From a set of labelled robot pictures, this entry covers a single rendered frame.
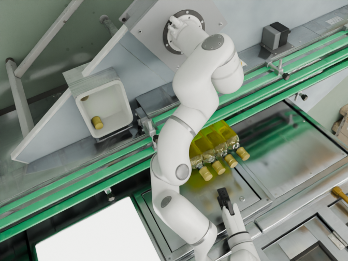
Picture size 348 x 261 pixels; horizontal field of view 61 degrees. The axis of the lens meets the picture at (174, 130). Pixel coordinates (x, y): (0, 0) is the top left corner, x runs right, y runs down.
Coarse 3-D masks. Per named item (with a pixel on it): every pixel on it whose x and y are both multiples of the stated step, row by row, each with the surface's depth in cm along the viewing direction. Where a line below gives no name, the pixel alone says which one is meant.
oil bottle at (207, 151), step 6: (198, 132) 123; (198, 138) 121; (204, 138) 121; (198, 144) 119; (204, 144) 119; (210, 144) 119; (204, 150) 117; (210, 150) 117; (204, 156) 116; (210, 156) 116
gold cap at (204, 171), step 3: (201, 168) 112; (204, 168) 112; (207, 168) 113; (201, 171) 112; (204, 171) 111; (207, 171) 111; (201, 174) 112; (204, 174) 111; (207, 174) 111; (210, 174) 111; (204, 177) 111; (207, 177) 110; (210, 177) 112; (207, 180) 112
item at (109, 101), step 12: (108, 84) 101; (120, 84) 104; (84, 96) 100; (96, 96) 111; (108, 96) 113; (120, 96) 113; (84, 108) 112; (96, 108) 114; (108, 108) 117; (120, 108) 120; (84, 120) 106; (108, 120) 119; (120, 120) 119; (132, 120) 118; (96, 132) 115; (108, 132) 116
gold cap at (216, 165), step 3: (216, 162) 114; (219, 162) 114; (213, 165) 114; (216, 165) 113; (219, 165) 113; (216, 168) 113; (219, 168) 112; (222, 168) 112; (216, 171) 113; (219, 171) 112; (222, 171) 113; (219, 174) 113
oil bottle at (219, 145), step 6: (210, 126) 125; (204, 132) 123; (210, 132) 123; (216, 132) 122; (210, 138) 121; (216, 138) 120; (222, 138) 120; (216, 144) 118; (222, 144) 118; (216, 150) 118; (222, 150) 117
